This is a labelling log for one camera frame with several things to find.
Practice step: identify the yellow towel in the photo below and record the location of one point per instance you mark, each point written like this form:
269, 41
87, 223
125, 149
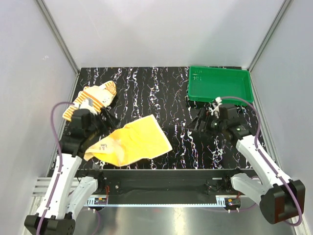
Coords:
137, 140

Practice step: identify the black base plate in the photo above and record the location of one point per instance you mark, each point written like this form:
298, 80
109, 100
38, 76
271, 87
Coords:
163, 183

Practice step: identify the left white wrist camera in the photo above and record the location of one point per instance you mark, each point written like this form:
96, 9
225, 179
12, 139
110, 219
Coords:
85, 105

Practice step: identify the orange striped towel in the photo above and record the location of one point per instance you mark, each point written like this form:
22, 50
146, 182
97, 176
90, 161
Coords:
98, 96

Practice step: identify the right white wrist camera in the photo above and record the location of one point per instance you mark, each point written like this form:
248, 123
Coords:
216, 104

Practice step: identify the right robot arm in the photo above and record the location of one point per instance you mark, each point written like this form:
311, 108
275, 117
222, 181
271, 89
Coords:
278, 196

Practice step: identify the green plastic bin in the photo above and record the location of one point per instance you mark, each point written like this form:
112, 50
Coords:
207, 83

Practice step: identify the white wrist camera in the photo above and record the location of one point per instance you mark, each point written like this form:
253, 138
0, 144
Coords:
85, 105
216, 104

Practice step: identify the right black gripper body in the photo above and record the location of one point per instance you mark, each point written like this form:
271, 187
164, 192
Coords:
212, 123

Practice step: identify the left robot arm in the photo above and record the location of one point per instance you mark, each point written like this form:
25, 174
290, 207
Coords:
60, 206

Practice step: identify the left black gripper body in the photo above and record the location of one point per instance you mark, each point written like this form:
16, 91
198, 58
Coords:
99, 127

